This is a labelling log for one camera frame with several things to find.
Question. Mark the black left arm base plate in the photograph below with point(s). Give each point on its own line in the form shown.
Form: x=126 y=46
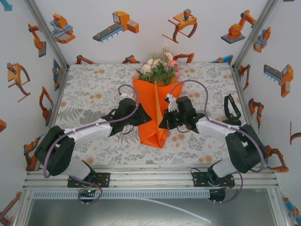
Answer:
x=104 y=180

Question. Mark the aluminium side rail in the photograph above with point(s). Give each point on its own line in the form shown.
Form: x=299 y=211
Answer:
x=61 y=78
x=237 y=82

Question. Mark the black printed ribbon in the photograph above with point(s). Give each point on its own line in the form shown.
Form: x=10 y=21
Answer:
x=232 y=121

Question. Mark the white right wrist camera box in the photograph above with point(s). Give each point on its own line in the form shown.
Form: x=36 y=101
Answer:
x=171 y=104

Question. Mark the black controller box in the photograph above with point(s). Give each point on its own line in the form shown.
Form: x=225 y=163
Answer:
x=217 y=195
x=88 y=191

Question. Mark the brushed metal panel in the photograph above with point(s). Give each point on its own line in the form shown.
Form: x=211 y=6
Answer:
x=94 y=214

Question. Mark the aluminium frame post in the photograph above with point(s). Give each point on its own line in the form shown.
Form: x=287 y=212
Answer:
x=254 y=35
x=48 y=35

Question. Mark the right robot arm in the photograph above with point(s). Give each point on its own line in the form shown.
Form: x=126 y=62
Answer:
x=211 y=127

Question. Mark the orange wrapping paper sheet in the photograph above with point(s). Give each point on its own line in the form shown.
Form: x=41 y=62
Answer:
x=148 y=106

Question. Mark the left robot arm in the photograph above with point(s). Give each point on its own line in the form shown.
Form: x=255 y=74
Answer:
x=89 y=131

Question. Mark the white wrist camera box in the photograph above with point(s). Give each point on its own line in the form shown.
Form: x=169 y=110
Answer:
x=125 y=95
x=171 y=104

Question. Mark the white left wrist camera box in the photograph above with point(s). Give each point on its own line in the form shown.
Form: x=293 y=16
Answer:
x=125 y=95

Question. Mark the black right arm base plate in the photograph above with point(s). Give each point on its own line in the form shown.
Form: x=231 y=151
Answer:
x=198 y=180

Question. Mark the aluminium rail frame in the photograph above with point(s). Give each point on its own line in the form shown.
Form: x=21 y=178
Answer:
x=150 y=181

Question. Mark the white plastic tube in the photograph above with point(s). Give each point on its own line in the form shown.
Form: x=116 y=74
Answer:
x=189 y=213

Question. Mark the cream fake flower stem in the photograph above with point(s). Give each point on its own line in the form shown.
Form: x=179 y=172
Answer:
x=146 y=68

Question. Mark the floral patterned table mat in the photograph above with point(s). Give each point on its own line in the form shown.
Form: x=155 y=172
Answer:
x=113 y=155

